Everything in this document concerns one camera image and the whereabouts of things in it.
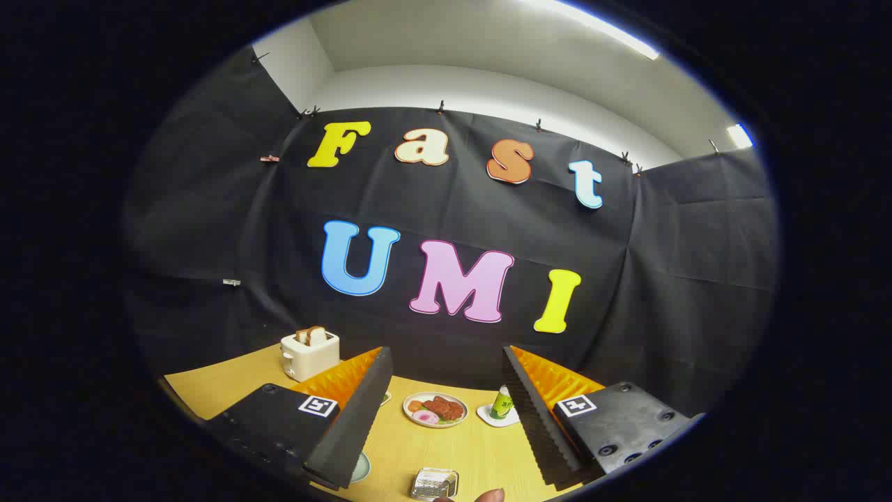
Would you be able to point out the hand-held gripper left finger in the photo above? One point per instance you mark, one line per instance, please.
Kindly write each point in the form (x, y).
(355, 425)

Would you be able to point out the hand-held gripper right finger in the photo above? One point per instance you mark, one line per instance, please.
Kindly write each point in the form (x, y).
(536, 425)

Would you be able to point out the green label plastic bottle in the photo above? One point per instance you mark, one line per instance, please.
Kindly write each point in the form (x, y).
(501, 404)

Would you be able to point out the light teal plate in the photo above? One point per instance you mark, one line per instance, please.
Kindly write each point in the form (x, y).
(361, 468)

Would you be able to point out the white coaster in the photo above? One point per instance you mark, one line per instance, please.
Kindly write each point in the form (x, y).
(488, 417)

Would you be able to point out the pink round food slice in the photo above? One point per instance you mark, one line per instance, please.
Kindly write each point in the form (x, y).
(426, 417)

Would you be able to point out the white oval food plate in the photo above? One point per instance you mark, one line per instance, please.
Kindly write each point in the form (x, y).
(460, 415)

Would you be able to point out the white toaster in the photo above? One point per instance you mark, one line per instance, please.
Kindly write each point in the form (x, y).
(310, 359)

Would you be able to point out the brown steak piece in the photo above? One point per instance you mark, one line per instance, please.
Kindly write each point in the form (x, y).
(444, 407)

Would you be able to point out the perforated metal tray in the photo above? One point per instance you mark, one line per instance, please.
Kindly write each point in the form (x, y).
(433, 483)

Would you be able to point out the toasted bread slice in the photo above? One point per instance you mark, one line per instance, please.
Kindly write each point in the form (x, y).
(311, 335)

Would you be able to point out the small ceiling light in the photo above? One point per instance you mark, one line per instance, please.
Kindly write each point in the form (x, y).
(739, 135)

